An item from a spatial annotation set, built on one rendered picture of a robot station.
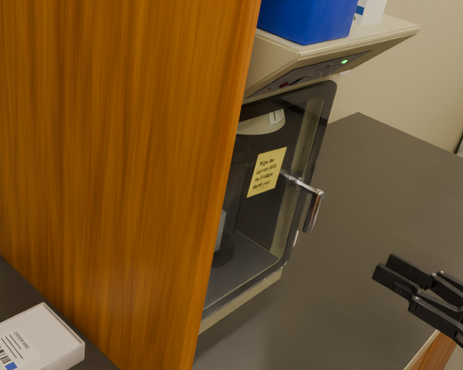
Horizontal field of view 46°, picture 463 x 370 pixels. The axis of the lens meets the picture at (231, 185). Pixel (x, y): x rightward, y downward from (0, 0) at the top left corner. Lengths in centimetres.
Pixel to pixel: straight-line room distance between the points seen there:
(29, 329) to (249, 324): 39
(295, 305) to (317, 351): 12
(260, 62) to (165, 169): 17
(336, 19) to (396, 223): 90
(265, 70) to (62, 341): 55
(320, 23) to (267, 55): 7
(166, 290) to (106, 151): 20
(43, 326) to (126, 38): 51
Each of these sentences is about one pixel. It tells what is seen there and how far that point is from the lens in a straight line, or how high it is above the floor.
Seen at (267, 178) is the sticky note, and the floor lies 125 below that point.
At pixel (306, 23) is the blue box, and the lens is 62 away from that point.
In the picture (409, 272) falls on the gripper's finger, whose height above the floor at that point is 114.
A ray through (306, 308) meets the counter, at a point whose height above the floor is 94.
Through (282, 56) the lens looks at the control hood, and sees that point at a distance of 62.
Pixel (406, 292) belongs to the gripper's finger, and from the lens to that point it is 90.
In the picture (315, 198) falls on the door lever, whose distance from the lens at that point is 96.
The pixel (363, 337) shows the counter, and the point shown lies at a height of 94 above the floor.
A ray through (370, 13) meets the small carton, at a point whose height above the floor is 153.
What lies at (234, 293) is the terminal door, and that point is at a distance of 100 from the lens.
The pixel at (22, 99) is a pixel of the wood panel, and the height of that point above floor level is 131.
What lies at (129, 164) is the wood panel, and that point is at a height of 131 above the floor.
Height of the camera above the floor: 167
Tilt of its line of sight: 30 degrees down
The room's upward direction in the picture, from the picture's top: 11 degrees clockwise
